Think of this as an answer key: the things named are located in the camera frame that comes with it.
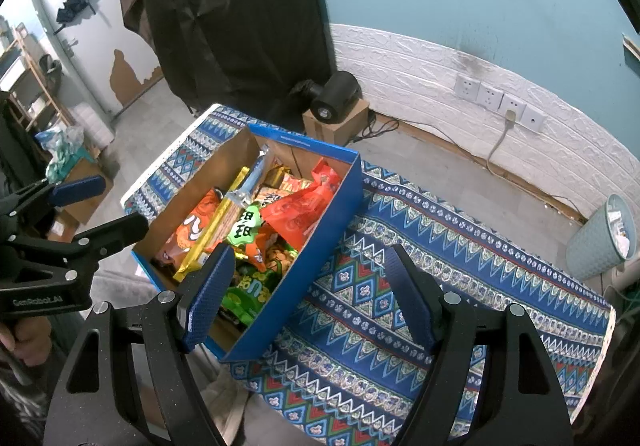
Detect orange green snack bag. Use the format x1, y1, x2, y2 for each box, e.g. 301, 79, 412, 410
152, 186, 287, 281

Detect gold biscuit pack with pictures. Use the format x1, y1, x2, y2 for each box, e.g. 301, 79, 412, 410
174, 192, 243, 282

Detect silver foil snack pack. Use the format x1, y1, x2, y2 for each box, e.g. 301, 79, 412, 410
228, 145, 270, 206

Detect green pea snack bag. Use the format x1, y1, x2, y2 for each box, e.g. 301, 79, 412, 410
220, 276, 282, 330

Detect red candy bag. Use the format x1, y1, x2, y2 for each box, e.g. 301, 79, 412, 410
260, 183, 337, 251

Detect red white snack bag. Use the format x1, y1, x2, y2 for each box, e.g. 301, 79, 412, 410
258, 158, 342, 198

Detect person's left hand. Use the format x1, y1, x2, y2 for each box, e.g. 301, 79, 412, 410
1, 316, 52, 367

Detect cardboard box with bags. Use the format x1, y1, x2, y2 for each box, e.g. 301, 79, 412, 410
36, 124, 113, 225

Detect wooden shelf rack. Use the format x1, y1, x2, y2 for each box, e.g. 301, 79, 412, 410
1, 18, 74, 133

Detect white door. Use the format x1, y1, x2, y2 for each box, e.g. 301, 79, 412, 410
33, 0, 162, 119

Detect light blue waste bin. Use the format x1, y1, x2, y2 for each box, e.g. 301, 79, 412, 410
566, 194, 638, 280

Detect blue patterned tablecloth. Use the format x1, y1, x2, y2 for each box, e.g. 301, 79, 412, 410
143, 107, 615, 445

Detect black folded umbrella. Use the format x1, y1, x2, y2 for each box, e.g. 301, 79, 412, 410
53, 0, 96, 36

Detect blue cardboard box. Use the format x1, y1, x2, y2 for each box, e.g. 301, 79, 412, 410
134, 124, 363, 362

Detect black hanging curtain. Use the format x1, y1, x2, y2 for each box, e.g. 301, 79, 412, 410
120, 0, 335, 131

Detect small cardboard box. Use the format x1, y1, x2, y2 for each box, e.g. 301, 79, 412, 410
303, 98, 369, 146

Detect grey plug and cable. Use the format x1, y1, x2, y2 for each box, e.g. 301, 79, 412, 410
484, 109, 519, 178

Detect white wall socket strip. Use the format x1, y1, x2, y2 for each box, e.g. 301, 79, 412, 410
454, 74, 547, 133

